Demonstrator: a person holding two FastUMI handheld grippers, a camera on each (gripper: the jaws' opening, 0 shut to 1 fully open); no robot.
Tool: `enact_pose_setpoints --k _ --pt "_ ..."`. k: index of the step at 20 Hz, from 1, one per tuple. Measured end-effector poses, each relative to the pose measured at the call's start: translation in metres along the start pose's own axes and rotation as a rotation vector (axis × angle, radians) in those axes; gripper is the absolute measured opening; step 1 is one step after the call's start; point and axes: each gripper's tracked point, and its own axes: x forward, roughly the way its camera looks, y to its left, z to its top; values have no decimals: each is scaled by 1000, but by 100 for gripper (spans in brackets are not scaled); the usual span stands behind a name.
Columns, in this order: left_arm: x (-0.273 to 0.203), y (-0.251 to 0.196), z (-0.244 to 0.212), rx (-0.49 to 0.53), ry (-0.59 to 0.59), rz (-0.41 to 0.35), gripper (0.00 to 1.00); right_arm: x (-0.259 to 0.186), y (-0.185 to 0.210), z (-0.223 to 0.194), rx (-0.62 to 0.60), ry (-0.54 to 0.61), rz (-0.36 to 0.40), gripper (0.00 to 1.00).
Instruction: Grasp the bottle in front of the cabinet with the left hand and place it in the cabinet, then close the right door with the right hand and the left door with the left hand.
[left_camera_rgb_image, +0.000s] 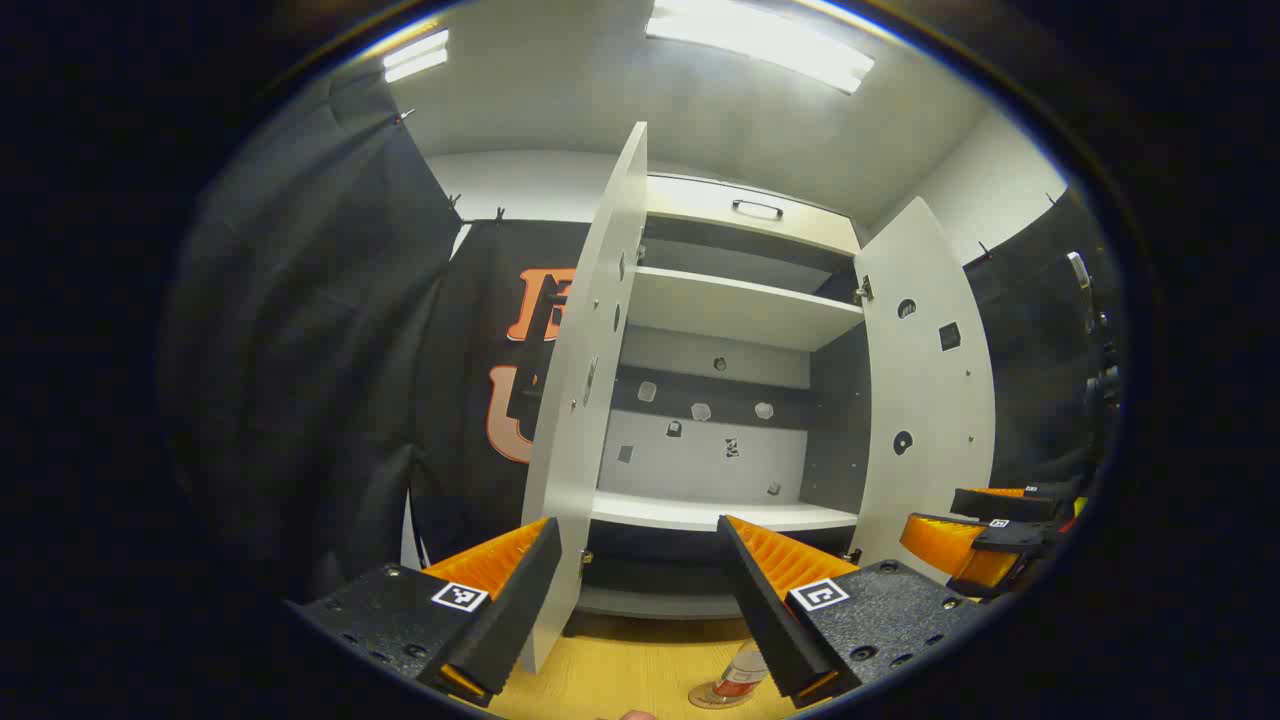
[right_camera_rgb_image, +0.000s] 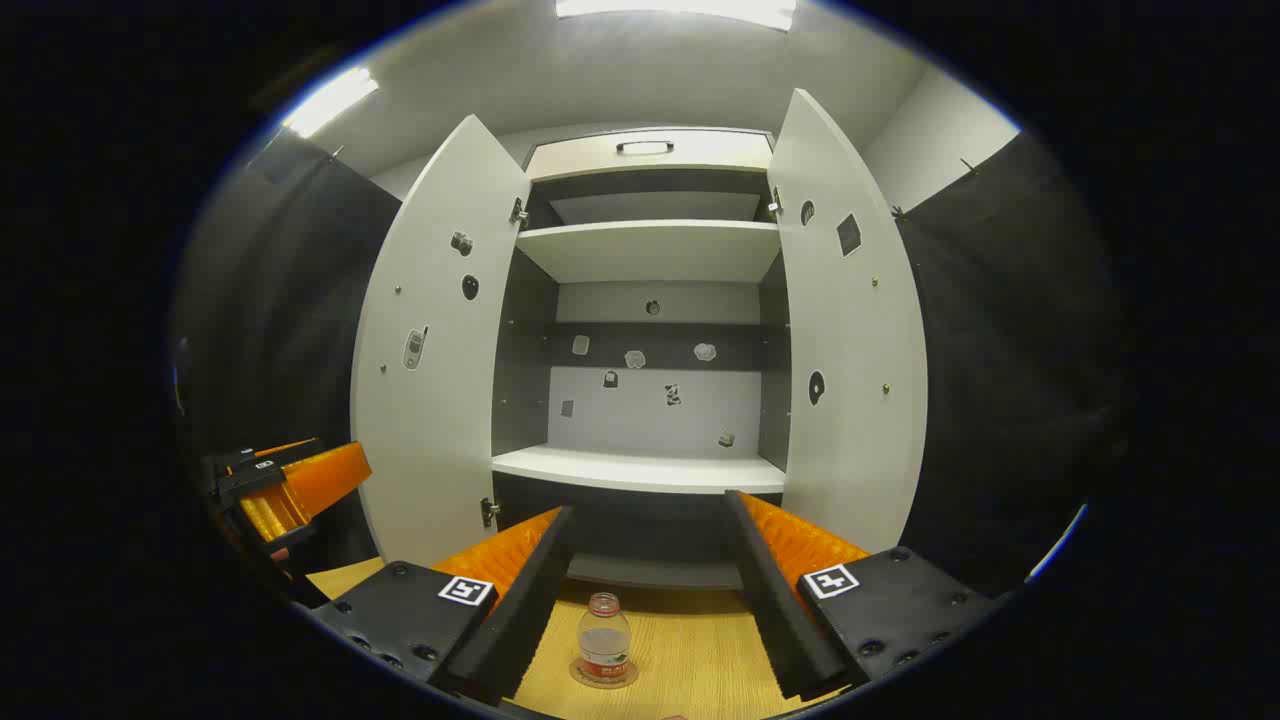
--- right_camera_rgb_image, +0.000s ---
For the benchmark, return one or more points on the cabinet door with camera sticker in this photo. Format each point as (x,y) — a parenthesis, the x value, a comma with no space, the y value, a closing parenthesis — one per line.
(430,400)

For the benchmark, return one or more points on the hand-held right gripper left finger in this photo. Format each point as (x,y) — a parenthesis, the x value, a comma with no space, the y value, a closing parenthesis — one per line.
(530,600)

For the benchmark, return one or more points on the white cabinet drawer front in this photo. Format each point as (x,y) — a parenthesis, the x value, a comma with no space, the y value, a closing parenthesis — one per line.
(580,155)

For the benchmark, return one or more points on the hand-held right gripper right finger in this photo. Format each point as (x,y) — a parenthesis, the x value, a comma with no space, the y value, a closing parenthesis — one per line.
(775,610)

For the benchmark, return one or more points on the white cabinet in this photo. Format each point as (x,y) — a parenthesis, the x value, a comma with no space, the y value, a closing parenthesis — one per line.
(650,420)

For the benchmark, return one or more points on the cabinet door with headphones sticker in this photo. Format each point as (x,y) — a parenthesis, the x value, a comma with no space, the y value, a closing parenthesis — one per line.
(850,450)

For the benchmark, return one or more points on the clear plastic bottle red label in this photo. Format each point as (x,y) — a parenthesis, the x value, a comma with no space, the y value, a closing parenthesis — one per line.
(604,635)

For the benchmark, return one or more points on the ceiling light panel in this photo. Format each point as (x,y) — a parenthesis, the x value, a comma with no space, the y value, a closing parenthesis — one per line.
(680,8)
(330,100)

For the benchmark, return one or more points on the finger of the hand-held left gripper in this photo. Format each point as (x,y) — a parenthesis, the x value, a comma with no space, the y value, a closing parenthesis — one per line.
(320,478)
(235,458)

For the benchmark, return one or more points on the round wooden coaster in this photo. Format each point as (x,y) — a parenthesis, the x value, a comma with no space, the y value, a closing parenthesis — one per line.
(628,678)

